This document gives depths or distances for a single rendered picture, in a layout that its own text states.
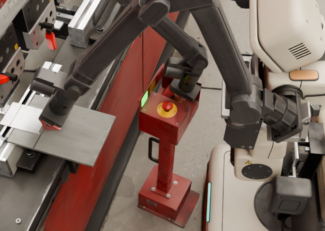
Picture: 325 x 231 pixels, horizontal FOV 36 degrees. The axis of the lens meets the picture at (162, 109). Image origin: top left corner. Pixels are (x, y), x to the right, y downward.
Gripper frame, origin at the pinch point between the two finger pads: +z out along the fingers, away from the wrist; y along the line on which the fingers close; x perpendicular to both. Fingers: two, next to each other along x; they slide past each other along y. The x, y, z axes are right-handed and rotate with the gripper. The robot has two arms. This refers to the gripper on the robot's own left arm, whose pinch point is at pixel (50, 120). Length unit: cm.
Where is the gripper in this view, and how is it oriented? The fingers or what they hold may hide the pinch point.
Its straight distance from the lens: 147.1
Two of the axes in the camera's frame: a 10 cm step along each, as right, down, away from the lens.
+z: -4.6, 4.4, 7.7
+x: 8.4, 4.9, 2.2
